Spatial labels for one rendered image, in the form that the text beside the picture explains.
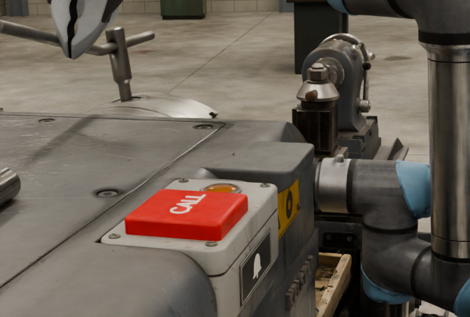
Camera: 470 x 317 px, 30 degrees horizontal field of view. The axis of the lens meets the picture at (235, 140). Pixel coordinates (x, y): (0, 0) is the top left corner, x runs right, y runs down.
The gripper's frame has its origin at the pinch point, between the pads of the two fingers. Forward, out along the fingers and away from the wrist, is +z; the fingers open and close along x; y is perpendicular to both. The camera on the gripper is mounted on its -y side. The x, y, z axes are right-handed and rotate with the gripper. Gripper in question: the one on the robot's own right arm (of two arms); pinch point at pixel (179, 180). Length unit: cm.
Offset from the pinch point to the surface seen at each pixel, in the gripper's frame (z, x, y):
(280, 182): -28, 17, -53
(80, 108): 292, -108, 533
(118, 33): -1.2, 23.5, -20.2
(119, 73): -1.2, 18.9, -20.5
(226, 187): -26, 18, -59
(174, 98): -6.4, 15.4, -16.8
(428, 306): -29, -54, 85
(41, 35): -0.5, 25.3, -36.5
